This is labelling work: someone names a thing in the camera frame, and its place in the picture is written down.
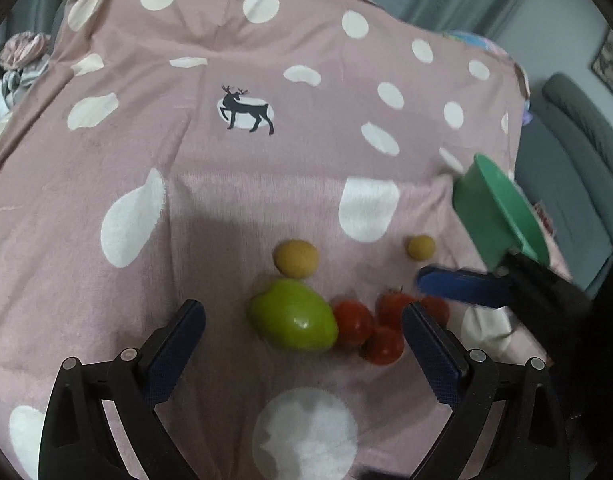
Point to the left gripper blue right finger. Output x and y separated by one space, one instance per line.
442 363

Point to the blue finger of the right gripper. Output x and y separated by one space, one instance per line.
463 285

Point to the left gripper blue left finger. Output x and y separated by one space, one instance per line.
167 351

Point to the green plastic bowl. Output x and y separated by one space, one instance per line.
496 215

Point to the large green mango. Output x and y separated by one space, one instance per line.
291 315

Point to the small tan longan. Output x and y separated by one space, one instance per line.
296 259

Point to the grey sofa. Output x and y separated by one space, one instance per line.
565 168

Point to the pink polka dot cloth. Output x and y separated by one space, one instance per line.
167 150

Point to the pink crumpled cloth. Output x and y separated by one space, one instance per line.
22 49

